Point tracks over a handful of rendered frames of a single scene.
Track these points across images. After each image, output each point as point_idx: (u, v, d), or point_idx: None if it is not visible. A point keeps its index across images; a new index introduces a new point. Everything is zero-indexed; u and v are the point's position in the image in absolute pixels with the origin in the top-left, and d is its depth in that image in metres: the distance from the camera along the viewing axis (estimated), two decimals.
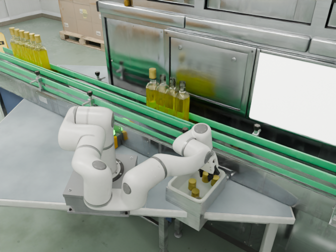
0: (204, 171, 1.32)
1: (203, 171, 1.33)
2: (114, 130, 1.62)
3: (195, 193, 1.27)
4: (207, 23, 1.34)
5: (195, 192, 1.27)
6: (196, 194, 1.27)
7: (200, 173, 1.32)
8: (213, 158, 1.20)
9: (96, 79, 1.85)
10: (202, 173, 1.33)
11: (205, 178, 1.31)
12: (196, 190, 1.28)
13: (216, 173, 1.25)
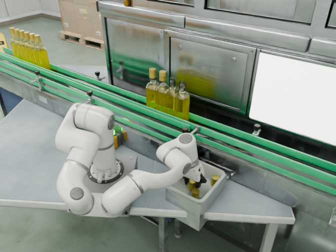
0: (161, 72, 1.44)
1: (160, 72, 1.44)
2: (114, 130, 1.62)
3: (195, 193, 1.27)
4: (207, 23, 1.34)
5: (195, 192, 1.27)
6: (196, 194, 1.27)
7: (185, 181, 1.33)
8: (198, 166, 1.21)
9: (96, 79, 1.85)
10: (161, 75, 1.45)
11: (166, 75, 1.46)
12: (196, 190, 1.28)
13: (203, 181, 1.26)
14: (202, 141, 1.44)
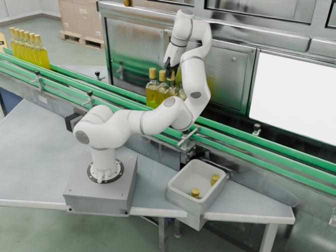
0: (161, 72, 1.44)
1: (160, 72, 1.44)
2: None
3: (195, 193, 1.27)
4: None
5: (195, 192, 1.27)
6: (196, 194, 1.27)
7: (172, 73, 1.38)
8: None
9: (96, 79, 1.85)
10: (161, 75, 1.45)
11: None
12: (196, 190, 1.28)
13: None
14: (202, 141, 1.44)
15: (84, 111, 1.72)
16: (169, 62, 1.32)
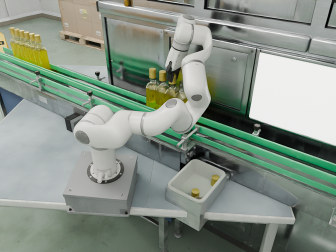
0: (161, 72, 1.44)
1: (160, 72, 1.44)
2: None
3: (195, 193, 1.27)
4: (207, 23, 1.34)
5: (195, 192, 1.27)
6: (196, 194, 1.27)
7: (173, 77, 1.40)
8: None
9: (96, 79, 1.85)
10: (161, 75, 1.45)
11: (166, 75, 1.46)
12: (196, 190, 1.28)
13: None
14: (202, 141, 1.44)
15: (84, 111, 1.72)
16: (170, 66, 1.34)
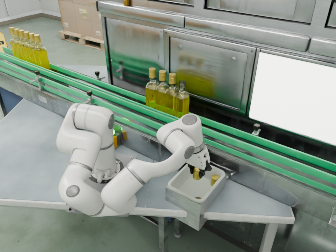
0: (161, 72, 1.44)
1: (160, 72, 1.44)
2: (114, 130, 1.62)
3: (197, 171, 1.20)
4: (207, 23, 1.34)
5: (197, 170, 1.21)
6: (199, 172, 1.20)
7: (191, 170, 1.21)
8: (204, 152, 1.09)
9: (96, 79, 1.85)
10: (161, 75, 1.45)
11: (166, 75, 1.46)
12: (199, 169, 1.21)
13: (208, 169, 1.15)
14: None
15: None
16: None
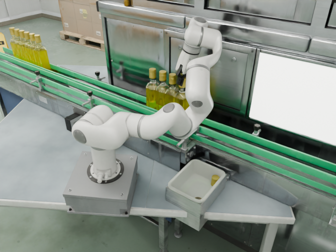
0: (161, 72, 1.44)
1: (160, 72, 1.44)
2: None
3: (186, 78, 1.39)
4: None
5: (184, 77, 1.39)
6: (186, 78, 1.40)
7: (183, 80, 1.37)
8: None
9: (96, 79, 1.85)
10: (161, 75, 1.45)
11: (166, 75, 1.46)
12: None
13: None
14: (202, 141, 1.44)
15: (84, 111, 1.72)
16: (181, 70, 1.31)
